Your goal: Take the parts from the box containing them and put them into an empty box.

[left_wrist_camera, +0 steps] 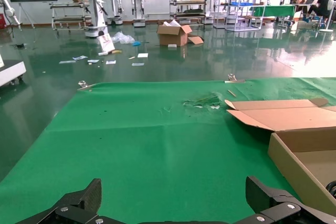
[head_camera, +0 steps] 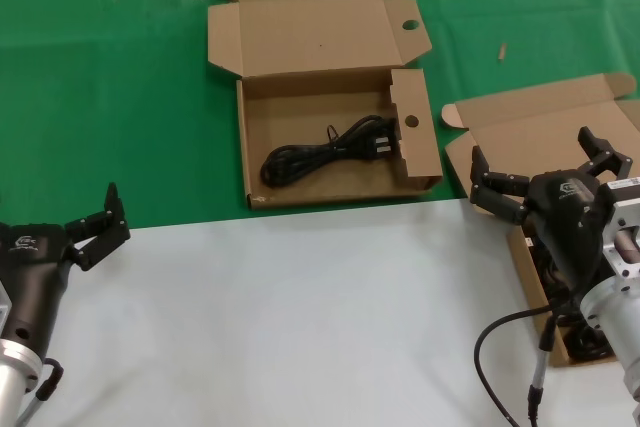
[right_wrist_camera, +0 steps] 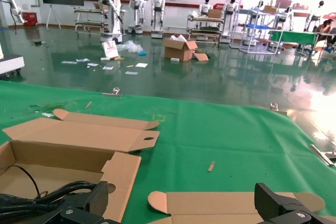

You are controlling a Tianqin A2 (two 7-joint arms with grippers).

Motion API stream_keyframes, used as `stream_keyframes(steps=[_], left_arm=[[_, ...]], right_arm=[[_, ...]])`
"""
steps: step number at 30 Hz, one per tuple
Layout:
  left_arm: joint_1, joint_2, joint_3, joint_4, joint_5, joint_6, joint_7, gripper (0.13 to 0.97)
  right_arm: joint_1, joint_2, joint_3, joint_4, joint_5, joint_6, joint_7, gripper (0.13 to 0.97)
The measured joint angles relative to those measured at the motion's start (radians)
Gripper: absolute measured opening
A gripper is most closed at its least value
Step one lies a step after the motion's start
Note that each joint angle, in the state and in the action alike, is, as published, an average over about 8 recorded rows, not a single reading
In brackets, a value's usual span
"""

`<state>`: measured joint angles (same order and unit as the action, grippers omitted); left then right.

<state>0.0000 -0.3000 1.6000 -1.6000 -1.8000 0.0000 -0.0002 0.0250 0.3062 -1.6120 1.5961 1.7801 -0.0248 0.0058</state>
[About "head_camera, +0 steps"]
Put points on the short flat wooden stick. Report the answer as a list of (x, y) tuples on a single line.
[(502, 51)]

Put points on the empty open cardboard box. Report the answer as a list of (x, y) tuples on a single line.
[(310, 37)]

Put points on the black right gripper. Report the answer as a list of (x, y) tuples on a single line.
[(565, 217)]

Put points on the green tablecloth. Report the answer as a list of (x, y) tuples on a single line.
[(100, 97)]

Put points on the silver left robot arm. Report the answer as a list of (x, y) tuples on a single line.
[(12, 377)]

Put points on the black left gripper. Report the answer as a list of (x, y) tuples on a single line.
[(30, 272)]

